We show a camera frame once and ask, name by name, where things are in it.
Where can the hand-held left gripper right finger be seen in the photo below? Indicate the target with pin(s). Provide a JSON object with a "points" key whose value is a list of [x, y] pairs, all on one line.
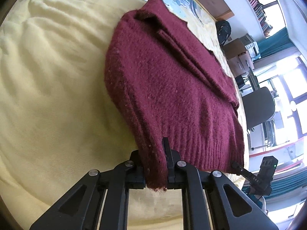
{"points": [[171, 170]]}

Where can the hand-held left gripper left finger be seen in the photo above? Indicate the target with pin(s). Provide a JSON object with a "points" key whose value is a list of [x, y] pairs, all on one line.
{"points": [[138, 177]]}

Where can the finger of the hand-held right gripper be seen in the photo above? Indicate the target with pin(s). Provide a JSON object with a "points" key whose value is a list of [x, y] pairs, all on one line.
{"points": [[247, 175]]}

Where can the maroon knit sweater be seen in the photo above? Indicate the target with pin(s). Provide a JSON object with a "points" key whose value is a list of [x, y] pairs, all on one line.
{"points": [[168, 88]]}

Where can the teal curtain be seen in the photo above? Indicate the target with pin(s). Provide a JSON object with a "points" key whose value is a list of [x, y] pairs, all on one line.
{"points": [[275, 40], [285, 184]]}

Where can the grey office chair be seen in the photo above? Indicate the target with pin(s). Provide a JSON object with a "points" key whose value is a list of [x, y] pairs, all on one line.
{"points": [[256, 107]]}

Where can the window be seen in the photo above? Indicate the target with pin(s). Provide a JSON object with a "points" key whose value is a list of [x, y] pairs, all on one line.
{"points": [[287, 95]]}

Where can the black bag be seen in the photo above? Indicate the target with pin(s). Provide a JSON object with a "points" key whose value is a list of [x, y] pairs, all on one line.
{"points": [[240, 82]]}

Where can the wooden drawer cabinet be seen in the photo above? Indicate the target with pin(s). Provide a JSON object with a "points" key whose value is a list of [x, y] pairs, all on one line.
{"points": [[237, 55]]}

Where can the white printer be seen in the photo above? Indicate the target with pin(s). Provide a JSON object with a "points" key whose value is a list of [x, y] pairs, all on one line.
{"points": [[253, 49]]}

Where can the yellow printed bedspread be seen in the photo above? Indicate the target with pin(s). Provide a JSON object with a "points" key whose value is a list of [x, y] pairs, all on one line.
{"points": [[48, 76]]}

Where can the black backpack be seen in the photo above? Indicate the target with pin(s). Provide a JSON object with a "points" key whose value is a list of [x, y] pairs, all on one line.
{"points": [[223, 31]]}

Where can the row of books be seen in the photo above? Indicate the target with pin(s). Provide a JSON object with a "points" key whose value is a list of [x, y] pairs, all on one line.
{"points": [[254, 2]]}

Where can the wooden headboard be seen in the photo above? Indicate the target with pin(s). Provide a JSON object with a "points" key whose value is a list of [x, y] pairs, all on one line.
{"points": [[211, 0]]}

